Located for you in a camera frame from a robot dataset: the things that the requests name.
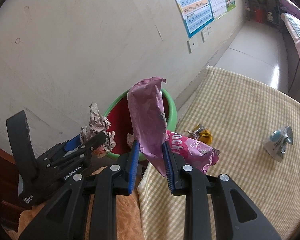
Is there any blue wall poster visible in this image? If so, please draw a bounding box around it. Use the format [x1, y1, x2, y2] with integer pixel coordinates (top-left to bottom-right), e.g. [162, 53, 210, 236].
[175, 0, 214, 38]

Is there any brownish paper ball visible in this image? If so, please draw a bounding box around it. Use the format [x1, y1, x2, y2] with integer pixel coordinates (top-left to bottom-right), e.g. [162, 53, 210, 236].
[79, 102, 116, 159]

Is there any silver blue crumpled wrapper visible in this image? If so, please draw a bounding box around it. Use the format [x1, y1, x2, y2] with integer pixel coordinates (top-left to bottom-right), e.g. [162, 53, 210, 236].
[263, 125, 294, 163]

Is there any dark wooden furniture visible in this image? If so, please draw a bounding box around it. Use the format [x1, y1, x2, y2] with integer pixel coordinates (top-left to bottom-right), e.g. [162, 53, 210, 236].
[0, 149, 25, 239]

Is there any yellow crumpled wrapper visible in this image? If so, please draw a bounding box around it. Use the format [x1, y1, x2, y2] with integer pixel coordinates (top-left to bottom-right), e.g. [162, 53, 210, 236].
[184, 124, 213, 145]

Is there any white wall socket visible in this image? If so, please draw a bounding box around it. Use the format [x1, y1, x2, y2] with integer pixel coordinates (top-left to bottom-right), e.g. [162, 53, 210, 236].
[187, 36, 199, 53]

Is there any white wall switch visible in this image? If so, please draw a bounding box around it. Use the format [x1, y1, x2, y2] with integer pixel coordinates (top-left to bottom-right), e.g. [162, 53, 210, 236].
[201, 25, 214, 43]

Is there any pink snack bag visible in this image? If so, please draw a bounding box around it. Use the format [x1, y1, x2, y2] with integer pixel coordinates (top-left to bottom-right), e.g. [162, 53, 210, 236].
[127, 77, 219, 176]

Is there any orange plush blanket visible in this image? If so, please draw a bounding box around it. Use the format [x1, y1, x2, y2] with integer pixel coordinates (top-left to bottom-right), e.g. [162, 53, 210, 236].
[6, 189, 144, 239]

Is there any dark cluttered shelf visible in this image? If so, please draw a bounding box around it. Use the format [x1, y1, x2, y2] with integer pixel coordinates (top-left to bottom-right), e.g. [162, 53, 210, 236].
[244, 0, 281, 28]

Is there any bed with striped quilt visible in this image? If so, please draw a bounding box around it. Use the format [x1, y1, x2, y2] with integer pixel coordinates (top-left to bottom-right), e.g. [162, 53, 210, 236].
[279, 0, 300, 99]

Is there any green rimmed red trash bin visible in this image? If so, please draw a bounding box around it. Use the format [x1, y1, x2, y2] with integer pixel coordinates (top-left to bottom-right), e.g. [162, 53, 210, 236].
[104, 88, 178, 160]

